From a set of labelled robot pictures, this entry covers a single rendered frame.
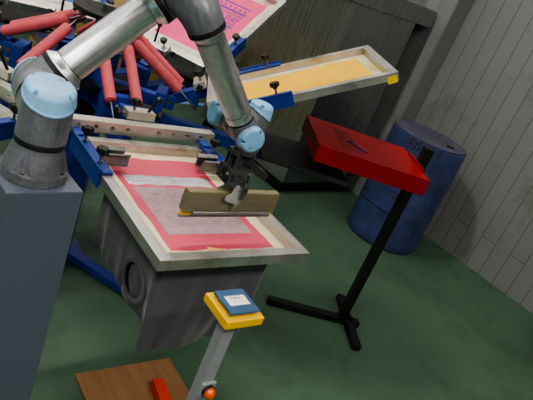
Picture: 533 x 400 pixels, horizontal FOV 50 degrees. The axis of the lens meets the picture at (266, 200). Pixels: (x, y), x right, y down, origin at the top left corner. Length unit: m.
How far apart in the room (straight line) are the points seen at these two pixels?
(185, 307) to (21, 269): 0.66
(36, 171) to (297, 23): 3.77
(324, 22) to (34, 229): 3.63
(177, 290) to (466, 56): 4.05
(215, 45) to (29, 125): 0.46
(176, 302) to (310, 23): 3.31
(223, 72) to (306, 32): 3.43
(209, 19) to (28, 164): 0.52
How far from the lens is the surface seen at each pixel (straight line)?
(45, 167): 1.40
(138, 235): 1.77
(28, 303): 1.60
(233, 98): 1.48
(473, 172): 5.31
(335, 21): 4.67
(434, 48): 5.36
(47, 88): 1.36
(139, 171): 2.20
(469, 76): 5.39
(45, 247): 1.50
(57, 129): 1.37
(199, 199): 1.77
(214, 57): 1.43
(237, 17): 3.70
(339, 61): 3.14
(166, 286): 1.87
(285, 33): 5.02
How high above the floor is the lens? 1.88
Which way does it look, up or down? 23 degrees down
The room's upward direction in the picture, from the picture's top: 22 degrees clockwise
